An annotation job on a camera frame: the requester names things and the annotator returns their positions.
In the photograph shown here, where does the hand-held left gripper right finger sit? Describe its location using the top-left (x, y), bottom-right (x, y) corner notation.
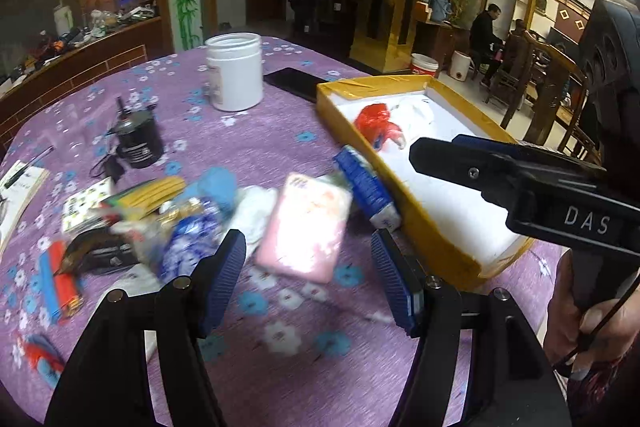
top-left (371, 228), bottom-right (573, 427)

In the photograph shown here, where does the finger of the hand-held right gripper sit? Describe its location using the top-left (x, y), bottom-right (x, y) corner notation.
top-left (451, 133), bottom-right (602, 178)
top-left (409, 136), bottom-right (522, 208)

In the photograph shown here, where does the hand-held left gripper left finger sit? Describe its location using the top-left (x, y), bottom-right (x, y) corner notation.
top-left (45, 228), bottom-right (247, 427)

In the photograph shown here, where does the yellow-edged shallow box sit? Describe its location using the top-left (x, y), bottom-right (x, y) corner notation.
top-left (316, 75), bottom-right (536, 292)

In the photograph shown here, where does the blue white patterned pack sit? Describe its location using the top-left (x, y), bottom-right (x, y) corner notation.
top-left (160, 212), bottom-right (223, 280)

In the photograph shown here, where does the white soft packet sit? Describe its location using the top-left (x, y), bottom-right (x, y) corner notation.
top-left (230, 186), bottom-right (278, 243)

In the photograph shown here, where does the blue soft ball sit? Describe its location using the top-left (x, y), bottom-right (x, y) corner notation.
top-left (197, 167), bottom-right (238, 218)

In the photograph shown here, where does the pink tissue pack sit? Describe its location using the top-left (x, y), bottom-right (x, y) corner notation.
top-left (255, 173), bottom-right (353, 284)

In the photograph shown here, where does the blue tissue pack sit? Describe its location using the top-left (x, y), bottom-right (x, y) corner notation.
top-left (333, 146), bottom-right (403, 230)

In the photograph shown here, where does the yellow green red sponge pack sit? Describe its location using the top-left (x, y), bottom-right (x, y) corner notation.
top-left (100, 177), bottom-right (187, 223)

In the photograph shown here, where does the black sock packet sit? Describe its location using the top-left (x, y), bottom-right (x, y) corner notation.
top-left (62, 229), bottom-right (141, 275)

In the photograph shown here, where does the lemon print tissue pack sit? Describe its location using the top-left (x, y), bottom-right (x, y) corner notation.
top-left (61, 178), bottom-right (113, 233)

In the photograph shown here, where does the red and blue cloth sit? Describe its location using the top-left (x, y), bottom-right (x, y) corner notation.
top-left (37, 241), bottom-right (83, 323)

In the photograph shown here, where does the person's right forearm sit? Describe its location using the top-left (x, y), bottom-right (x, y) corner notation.
top-left (567, 352), bottom-right (640, 427)

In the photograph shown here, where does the person's right hand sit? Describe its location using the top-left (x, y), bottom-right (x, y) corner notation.
top-left (544, 251), bottom-right (640, 381)

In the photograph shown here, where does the dark wooden chair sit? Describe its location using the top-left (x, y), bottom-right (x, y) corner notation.
top-left (500, 32), bottom-right (606, 162)

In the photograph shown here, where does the purple floral tablecloth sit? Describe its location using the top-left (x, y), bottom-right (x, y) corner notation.
top-left (0, 36), bottom-right (568, 427)

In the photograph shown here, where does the white red bucket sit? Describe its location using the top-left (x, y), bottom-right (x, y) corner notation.
top-left (411, 53), bottom-right (440, 78)

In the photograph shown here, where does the black cylindrical motor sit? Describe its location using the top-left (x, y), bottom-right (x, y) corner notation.
top-left (112, 99), bottom-right (165, 169)

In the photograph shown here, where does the black smartphone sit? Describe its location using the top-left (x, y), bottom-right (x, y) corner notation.
top-left (263, 68), bottom-right (331, 104)

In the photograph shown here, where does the small red blue item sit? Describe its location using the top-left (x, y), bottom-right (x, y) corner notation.
top-left (22, 334), bottom-right (63, 388)

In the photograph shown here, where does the white plastic jar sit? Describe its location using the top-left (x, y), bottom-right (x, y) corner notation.
top-left (205, 33), bottom-right (264, 112)

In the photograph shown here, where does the paper notebook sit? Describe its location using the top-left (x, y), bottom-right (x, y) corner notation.
top-left (0, 159), bottom-right (51, 253)

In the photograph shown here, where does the wooden counter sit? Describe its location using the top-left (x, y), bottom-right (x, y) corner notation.
top-left (0, 14), bottom-right (166, 148)

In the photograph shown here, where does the white jug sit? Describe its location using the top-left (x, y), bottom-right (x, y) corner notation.
top-left (54, 4), bottom-right (73, 36)

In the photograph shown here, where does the black adapter with cable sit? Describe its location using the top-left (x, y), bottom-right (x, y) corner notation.
top-left (90, 152), bottom-right (126, 182)

